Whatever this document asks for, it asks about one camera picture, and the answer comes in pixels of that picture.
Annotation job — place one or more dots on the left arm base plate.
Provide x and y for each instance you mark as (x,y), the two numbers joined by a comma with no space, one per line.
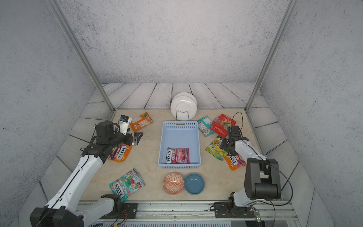
(126,210)

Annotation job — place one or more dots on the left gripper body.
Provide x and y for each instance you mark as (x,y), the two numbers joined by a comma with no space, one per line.
(119,139)

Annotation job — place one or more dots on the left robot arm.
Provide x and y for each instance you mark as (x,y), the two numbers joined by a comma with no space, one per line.
(61,210)

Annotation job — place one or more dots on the metal wire plate rack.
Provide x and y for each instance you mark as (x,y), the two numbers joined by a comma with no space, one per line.
(182,115)

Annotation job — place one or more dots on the orange Fox's candy bag back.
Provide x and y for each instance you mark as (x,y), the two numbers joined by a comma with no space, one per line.
(140,121)

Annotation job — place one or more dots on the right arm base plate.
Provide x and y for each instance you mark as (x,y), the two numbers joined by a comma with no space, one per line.
(226,210)

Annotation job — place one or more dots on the aluminium front rail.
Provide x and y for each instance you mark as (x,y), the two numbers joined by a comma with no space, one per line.
(265,214)

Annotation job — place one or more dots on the blue bowl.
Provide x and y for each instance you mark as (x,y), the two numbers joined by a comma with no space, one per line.
(194,184)

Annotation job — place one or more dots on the white plates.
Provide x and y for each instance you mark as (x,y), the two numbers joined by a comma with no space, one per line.
(184,101)

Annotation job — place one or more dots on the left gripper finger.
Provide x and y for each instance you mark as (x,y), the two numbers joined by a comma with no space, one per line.
(136,140)
(138,134)

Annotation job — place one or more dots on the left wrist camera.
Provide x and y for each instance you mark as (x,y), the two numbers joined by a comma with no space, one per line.
(124,122)

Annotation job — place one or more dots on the green yellow Fox's candy bag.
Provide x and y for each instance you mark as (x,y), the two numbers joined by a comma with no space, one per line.
(214,148)

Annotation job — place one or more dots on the teal Fox's candy bag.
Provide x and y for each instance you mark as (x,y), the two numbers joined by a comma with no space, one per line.
(127,185)

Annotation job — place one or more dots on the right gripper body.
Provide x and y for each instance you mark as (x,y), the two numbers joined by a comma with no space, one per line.
(225,144)

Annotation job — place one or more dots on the orange patterned bowl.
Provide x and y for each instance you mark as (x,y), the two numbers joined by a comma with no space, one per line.
(173,184)

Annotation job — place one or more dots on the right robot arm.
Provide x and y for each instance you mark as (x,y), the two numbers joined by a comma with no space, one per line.
(262,175)

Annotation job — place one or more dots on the red candy bag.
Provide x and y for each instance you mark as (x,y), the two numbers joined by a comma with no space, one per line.
(220,125)

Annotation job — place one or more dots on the light blue plastic basket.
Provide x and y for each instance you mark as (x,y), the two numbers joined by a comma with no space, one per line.
(180,134)

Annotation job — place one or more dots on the purple Fox's berries candy bag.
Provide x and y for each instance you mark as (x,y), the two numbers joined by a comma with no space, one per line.
(178,156)

